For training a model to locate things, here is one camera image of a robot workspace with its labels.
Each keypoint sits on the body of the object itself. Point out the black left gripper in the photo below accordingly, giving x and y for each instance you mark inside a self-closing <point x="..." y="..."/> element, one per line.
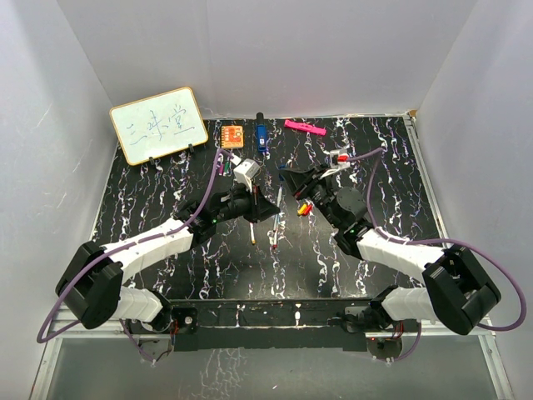
<point x="260" y="207"/>

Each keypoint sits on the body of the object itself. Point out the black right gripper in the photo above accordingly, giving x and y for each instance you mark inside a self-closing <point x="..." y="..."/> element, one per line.
<point x="297" y="179"/>

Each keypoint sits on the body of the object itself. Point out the white pen blue tip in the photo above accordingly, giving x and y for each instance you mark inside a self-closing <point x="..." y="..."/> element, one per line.
<point x="279" y="196"/>

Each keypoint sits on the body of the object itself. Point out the white pen green tip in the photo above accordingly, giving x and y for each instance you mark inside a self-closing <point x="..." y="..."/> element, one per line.
<point x="225" y="168"/>

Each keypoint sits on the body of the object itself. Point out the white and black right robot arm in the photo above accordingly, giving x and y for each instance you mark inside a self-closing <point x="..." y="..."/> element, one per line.
<point x="455" y="289"/>

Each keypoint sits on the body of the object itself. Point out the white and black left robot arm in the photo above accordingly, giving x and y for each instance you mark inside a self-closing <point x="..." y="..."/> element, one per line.
<point x="94" y="284"/>

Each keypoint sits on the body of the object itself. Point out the pink plastic clip bar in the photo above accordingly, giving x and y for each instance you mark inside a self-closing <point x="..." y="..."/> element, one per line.
<point x="305" y="127"/>

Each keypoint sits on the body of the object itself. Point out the blue whiteboard eraser marker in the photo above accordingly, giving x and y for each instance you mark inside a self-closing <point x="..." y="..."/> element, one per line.
<point x="261" y="133"/>

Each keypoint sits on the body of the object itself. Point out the orange notebook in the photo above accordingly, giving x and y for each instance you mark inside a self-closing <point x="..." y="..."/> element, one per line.
<point x="232" y="137"/>

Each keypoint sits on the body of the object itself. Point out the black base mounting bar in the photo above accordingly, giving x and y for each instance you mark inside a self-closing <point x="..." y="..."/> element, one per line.
<point x="282" y="324"/>

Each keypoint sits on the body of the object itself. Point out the small wood-framed whiteboard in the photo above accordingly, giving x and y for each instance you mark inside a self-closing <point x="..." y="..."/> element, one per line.
<point x="156" y="126"/>

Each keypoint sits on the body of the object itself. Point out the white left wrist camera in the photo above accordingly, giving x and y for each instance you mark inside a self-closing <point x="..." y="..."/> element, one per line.
<point x="245" y="172"/>

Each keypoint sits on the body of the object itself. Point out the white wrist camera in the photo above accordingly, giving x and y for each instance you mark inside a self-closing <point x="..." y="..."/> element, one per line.
<point x="245" y="172"/>
<point x="338" y="161"/>

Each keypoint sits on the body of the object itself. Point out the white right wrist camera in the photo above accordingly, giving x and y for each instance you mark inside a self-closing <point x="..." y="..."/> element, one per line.
<point x="338" y="161"/>

